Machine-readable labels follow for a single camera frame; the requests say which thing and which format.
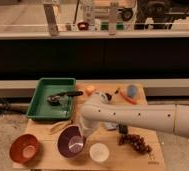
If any purple bowl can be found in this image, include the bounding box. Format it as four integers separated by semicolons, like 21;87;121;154
57;125;86;158

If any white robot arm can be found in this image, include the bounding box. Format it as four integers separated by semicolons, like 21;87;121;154
79;92;189;138

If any orange fruit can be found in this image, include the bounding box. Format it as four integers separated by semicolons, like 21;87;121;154
86;86;95;95

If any small dark cup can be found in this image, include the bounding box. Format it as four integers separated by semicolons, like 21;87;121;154
105;93;112;101

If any blue cup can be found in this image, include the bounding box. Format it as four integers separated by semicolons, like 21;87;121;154
127;85;138;98

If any grey blue cloth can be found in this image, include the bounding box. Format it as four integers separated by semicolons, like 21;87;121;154
104;122;118;131

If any black remote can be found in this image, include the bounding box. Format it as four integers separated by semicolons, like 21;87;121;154
118;124;128;134

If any yellow banana peel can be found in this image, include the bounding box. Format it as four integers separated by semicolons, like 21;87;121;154
49;120;73;135

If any green plastic tray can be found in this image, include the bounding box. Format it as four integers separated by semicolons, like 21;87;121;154
27;78;76;121

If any wooden board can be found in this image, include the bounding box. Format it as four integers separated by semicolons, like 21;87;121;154
12;83;167;171

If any bunch of dark grapes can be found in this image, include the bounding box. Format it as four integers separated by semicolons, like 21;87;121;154
118;134;152;154

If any red bowl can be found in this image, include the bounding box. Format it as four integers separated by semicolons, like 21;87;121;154
9;134;40;164

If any black handled scoop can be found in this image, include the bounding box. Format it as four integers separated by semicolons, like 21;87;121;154
47;91;83;106

